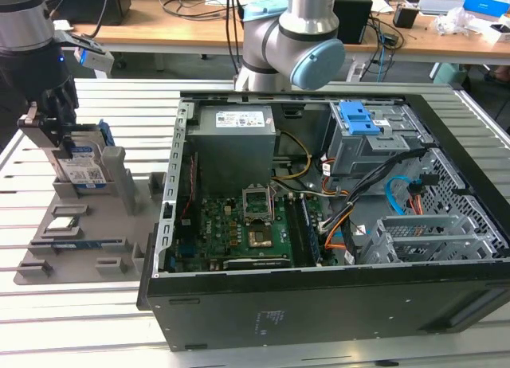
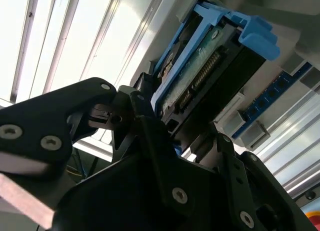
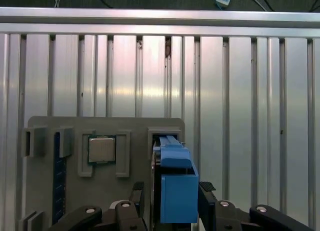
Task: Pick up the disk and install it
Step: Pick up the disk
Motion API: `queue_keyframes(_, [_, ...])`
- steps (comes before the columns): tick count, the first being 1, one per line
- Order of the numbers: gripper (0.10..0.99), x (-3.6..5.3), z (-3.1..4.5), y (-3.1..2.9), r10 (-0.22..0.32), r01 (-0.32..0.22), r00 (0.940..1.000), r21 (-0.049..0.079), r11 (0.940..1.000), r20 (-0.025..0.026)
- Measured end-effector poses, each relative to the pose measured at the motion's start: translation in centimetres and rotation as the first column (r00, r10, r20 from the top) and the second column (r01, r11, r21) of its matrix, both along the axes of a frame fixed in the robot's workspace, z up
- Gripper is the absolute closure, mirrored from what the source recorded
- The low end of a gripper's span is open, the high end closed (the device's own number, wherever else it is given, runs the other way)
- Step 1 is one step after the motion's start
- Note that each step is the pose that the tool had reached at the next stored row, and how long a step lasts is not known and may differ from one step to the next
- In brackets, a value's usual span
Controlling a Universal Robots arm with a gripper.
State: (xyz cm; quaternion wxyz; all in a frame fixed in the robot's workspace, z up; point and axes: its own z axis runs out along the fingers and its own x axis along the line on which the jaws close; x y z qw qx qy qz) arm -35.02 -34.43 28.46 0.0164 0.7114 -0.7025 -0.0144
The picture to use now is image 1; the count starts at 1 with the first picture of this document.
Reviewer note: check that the hard disk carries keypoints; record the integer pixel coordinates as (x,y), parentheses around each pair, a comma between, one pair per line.
(87,165)

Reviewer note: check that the black case fan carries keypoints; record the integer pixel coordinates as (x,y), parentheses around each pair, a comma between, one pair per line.
(187,208)

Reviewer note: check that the grey parts rack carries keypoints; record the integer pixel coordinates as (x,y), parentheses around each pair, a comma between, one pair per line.
(91,232)

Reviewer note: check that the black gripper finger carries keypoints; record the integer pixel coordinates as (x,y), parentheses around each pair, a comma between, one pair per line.
(49,133)
(68,147)

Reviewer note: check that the grey flat device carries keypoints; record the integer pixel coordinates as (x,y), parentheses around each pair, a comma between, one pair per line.
(438,5)

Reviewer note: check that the grey metal disk bay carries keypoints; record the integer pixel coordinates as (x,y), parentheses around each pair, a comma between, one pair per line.
(418,224)

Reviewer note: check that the small white box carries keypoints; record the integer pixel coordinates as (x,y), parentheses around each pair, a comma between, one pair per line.
(503,35)

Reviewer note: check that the blue plastic cage latch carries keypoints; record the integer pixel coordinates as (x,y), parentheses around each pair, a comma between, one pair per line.
(356,119)

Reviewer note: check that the grey power supply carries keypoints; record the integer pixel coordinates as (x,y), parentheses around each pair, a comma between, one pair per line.
(231,153)

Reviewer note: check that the teal chair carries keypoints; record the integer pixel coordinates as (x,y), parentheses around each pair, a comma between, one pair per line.
(448,73)

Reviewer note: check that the clear plastic bag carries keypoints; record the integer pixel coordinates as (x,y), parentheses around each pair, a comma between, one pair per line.
(454,21)

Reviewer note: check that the locking lever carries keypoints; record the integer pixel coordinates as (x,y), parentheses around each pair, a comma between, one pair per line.
(272,202)

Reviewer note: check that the large black box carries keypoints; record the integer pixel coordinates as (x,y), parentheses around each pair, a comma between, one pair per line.
(99,5)

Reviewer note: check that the CPU socket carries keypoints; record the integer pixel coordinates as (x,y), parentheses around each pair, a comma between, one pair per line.
(261,239)

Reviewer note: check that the blue cardboard box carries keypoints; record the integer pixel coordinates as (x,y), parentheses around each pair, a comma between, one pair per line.
(486,3)

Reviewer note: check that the green motherboard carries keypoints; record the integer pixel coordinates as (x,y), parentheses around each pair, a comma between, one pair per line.
(223,232)

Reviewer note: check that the silver CPU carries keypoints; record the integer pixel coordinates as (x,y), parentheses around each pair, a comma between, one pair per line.
(61,223)

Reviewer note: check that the crumpled white paper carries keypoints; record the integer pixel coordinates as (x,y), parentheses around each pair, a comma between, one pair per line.
(63,24)

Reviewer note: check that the grey metal drive cage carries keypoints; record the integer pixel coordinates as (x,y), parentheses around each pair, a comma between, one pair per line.
(358,157)

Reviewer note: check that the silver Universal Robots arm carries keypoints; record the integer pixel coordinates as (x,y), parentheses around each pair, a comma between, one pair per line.
(275,41)

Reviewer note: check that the white power strip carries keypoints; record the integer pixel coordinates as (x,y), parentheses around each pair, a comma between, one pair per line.
(355,73)

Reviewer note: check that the black speaker box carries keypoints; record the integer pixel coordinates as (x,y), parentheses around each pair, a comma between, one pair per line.
(354,21)

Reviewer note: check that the black graphics card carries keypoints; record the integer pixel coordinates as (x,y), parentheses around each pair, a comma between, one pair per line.
(255,263)

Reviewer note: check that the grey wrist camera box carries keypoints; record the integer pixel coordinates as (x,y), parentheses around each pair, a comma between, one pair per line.
(97,59)

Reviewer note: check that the black open PC case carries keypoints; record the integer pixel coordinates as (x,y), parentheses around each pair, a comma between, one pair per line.
(318,304)

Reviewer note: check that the blue RAM stick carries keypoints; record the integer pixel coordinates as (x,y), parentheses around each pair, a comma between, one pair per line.
(75,244)

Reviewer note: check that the wooden desk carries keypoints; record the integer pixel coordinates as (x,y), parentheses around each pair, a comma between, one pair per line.
(159,29)

